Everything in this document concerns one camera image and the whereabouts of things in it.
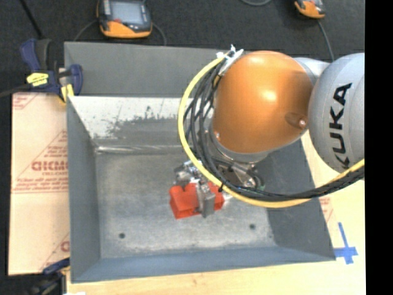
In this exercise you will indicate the grey metal bin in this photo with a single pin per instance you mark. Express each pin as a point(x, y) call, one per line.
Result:
point(138, 195)

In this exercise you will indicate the red toy block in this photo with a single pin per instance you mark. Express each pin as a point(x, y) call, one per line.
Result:
point(184, 203)

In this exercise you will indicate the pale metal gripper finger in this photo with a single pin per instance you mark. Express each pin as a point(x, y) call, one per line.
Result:
point(183, 177)
point(207, 202)

